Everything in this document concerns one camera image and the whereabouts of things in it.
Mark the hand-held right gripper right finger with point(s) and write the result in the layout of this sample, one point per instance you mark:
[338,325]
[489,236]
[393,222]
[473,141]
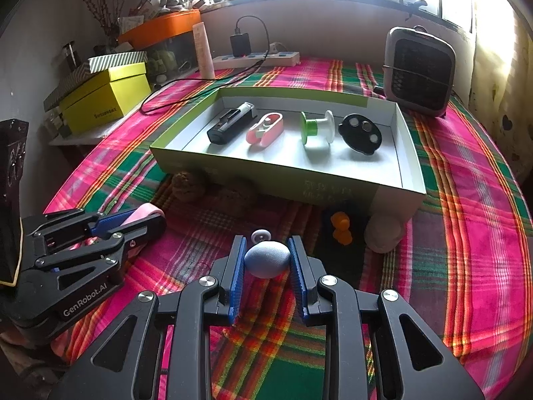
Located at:
[297,275]

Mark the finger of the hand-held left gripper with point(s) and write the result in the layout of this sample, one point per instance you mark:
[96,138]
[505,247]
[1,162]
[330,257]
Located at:
[133,233]
[110,221]

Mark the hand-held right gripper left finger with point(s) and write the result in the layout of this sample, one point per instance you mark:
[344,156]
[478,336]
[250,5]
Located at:
[237,279]

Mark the small pink clip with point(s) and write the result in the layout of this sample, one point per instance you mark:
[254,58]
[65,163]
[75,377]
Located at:
[145,210]

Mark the pale egg-shaped knob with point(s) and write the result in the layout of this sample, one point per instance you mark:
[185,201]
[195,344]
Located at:
[266,258]

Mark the small orange blue charm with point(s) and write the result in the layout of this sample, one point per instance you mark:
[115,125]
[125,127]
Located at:
[342,233]

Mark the brown walnut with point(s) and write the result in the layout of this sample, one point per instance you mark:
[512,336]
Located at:
[187,185]
[237,193]

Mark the small clear jar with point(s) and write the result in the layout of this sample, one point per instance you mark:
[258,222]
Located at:
[383,233]

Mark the shallow white green box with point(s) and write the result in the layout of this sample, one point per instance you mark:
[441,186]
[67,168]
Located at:
[291,154]

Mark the black rectangular device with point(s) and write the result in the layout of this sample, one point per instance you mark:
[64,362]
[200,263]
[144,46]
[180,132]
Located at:
[229,127]

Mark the large pink clip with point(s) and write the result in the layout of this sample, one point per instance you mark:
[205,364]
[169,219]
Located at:
[255,135]

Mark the green white spool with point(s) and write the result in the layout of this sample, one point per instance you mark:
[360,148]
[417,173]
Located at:
[310,129]

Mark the black disc with metal studs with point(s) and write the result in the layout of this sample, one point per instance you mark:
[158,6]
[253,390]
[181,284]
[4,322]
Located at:
[354,137]

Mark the white side shelf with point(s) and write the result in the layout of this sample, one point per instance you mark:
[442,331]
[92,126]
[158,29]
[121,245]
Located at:
[83,137]

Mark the person's black printed clothing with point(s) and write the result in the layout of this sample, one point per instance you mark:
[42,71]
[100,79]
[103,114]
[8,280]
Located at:
[12,200]

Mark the yellow box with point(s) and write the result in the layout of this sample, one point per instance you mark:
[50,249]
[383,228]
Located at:
[100,104]

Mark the grey patterned box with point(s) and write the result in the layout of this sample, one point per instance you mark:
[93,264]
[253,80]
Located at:
[62,89]

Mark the striped white box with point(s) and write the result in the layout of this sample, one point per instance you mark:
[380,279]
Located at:
[116,60]

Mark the dark jar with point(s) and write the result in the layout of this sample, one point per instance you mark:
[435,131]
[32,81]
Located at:
[71,56]

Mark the pink green plaid tablecloth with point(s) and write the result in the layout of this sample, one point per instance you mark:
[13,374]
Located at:
[458,216]

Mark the glass tank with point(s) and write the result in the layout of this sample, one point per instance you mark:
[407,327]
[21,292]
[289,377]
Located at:
[170,56]

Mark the cream tube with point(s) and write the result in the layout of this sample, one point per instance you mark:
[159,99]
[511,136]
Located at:
[204,54]

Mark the small black plug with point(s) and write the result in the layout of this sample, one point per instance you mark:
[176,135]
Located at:
[379,90]

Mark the dried branches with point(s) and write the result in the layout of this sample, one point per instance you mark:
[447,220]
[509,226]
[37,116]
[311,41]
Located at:
[102,4]

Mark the white power strip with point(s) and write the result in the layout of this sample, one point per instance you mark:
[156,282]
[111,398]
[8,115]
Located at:
[275,58]

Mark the grey space heater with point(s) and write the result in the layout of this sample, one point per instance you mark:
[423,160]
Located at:
[416,75]

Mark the cream heart-print curtain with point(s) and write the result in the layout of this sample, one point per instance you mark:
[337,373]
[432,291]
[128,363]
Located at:
[504,91]

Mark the window latch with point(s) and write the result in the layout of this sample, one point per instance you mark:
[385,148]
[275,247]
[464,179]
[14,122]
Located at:
[416,5]

